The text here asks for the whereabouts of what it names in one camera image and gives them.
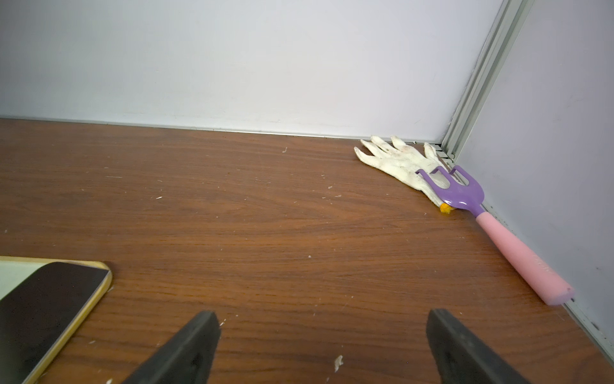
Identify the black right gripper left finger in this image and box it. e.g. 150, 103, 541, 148
124, 311, 222, 384

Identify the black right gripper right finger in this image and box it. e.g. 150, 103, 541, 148
426, 309, 528, 383

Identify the cream cutting board orange rim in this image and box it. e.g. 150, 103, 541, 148
0, 255, 114, 384

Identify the purple pink garden rake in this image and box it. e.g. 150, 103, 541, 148
416, 166, 575, 306

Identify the white work glove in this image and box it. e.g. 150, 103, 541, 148
354, 136, 454, 214

